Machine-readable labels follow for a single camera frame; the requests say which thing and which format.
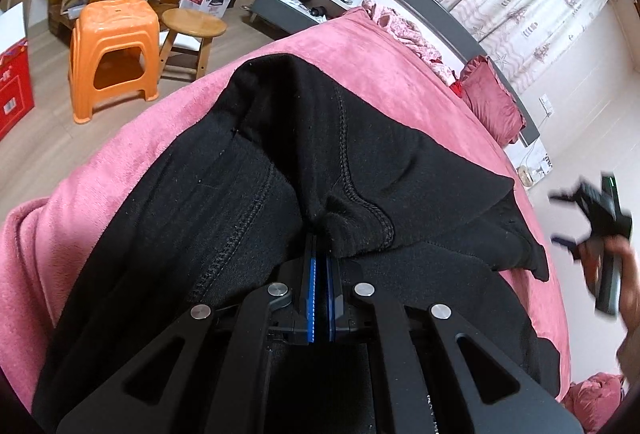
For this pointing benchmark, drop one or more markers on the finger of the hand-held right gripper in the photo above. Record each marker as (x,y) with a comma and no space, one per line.
(565,198)
(567,246)

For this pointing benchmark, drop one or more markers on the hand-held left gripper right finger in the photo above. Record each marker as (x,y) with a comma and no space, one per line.
(328,304)

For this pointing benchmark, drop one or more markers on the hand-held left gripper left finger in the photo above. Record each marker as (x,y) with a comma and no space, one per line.
(313,299)

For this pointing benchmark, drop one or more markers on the black pants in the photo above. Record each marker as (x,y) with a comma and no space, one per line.
(280,154)

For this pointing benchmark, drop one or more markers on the person's right forearm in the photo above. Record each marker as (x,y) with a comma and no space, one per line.
(631,354)

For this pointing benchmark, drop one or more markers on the person's right hand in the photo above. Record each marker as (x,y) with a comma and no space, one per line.
(631,274)

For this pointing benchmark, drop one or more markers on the dark red ruffled pillow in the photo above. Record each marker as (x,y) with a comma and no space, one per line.
(492,99)

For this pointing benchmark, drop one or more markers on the small red cloth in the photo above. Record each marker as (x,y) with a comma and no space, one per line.
(456,89)

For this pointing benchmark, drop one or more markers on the grey and white headboard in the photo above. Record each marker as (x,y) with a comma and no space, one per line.
(450,21)

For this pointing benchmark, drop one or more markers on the pink floral cloth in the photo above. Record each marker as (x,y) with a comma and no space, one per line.
(405,34)

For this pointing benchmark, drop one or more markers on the pink fleece blanket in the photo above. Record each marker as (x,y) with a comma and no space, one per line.
(310,49)

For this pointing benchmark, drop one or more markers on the grey and white nightstand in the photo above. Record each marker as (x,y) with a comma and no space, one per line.
(280,9)

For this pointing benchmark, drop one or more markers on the round wooden stool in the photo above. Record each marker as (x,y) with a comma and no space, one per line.
(192,21)

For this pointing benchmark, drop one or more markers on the orange plastic stool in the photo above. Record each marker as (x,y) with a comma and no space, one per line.
(117,21)

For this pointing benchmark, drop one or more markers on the red cardboard box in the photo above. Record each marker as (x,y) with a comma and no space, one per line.
(12,84)

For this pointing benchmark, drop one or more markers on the white object by wall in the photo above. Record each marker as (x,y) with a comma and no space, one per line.
(535,169)

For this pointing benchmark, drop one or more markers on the white wall socket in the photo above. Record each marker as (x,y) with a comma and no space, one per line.
(546,106)

